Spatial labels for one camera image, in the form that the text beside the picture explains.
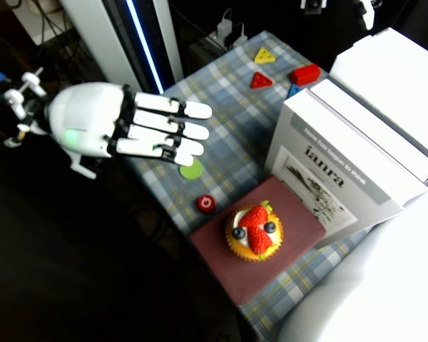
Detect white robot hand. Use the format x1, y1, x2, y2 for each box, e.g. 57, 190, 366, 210
44, 81, 213, 180

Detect white book box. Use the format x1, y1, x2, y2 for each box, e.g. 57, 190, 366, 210
263, 87, 428, 250

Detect maroon book gold emblem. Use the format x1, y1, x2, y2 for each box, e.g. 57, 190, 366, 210
189, 176, 327, 306

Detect white column blue light strip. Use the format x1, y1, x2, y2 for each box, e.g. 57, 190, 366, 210
58, 0, 185, 95

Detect white cabinet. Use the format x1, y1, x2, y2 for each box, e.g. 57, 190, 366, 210
12, 0, 81, 46

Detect green round sandwich cookie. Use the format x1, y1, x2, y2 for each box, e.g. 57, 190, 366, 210
178, 158, 205, 181

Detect red round cap white symbol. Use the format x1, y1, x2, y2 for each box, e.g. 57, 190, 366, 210
195, 194, 215, 214

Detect blue plaid tablecloth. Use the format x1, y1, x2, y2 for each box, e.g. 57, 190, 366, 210
126, 30, 375, 342

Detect white power adapter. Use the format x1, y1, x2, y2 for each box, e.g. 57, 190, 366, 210
216, 9, 235, 36

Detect white power plug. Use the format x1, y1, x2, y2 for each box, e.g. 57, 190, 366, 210
234, 23, 249, 46

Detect red triangle block three holes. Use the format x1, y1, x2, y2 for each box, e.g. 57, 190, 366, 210
250, 71, 274, 90

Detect yellow triangle block three holes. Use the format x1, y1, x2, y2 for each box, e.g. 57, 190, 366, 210
253, 46, 276, 65

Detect strawberry blueberry toy cupcake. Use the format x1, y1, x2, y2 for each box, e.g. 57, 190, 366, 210
225, 199, 285, 263

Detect red rectangular wooden block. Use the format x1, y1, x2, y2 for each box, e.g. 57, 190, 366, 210
290, 63, 322, 86

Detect small white black device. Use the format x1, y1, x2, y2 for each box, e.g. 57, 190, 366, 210
301, 0, 324, 15

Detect large white block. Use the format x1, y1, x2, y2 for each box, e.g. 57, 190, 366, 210
328, 26, 428, 160

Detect large white rounded object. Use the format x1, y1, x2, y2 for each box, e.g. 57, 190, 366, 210
276, 190, 428, 342

